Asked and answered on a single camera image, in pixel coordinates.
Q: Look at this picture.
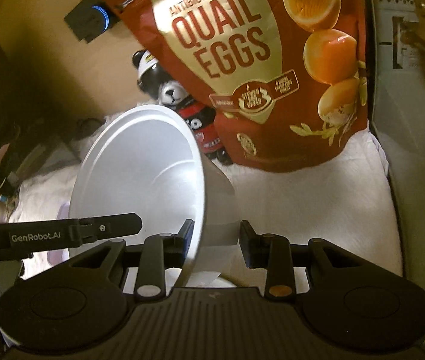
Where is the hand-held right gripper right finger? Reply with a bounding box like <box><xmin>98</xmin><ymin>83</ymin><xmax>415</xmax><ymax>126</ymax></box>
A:
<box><xmin>239</xmin><ymin>220</ymin><xmax>352</xmax><ymax>301</ymax></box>

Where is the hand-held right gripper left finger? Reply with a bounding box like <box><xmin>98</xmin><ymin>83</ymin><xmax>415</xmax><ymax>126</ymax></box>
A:
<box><xmin>68</xmin><ymin>218</ymin><xmax>195</xmax><ymax>298</ymax></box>

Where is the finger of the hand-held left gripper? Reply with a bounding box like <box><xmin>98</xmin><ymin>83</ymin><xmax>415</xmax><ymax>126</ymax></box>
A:
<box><xmin>68</xmin><ymin>212</ymin><xmax>144</xmax><ymax>247</ymax></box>

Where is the red snack bag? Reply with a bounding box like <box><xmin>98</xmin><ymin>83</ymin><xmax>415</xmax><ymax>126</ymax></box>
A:
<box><xmin>112</xmin><ymin>0</ymin><xmax>371</xmax><ymax>174</ymax></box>

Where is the white fluffy cloth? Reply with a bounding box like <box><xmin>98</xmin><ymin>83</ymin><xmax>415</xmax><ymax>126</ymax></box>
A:
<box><xmin>8</xmin><ymin>110</ymin><xmax>404</xmax><ymax>297</ymax></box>

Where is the white foam bowl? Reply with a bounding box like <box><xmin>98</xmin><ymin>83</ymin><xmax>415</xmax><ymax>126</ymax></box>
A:
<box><xmin>69</xmin><ymin>105</ymin><xmax>241</xmax><ymax>290</ymax></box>

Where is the panda figurine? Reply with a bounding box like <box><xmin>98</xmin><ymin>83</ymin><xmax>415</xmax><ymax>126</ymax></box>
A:
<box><xmin>132</xmin><ymin>49</ymin><xmax>232</xmax><ymax>166</ymax></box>

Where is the black device with blue light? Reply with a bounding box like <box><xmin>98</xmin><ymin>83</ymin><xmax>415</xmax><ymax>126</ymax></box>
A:
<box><xmin>64</xmin><ymin>0</ymin><xmax>118</xmax><ymax>44</ymax></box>

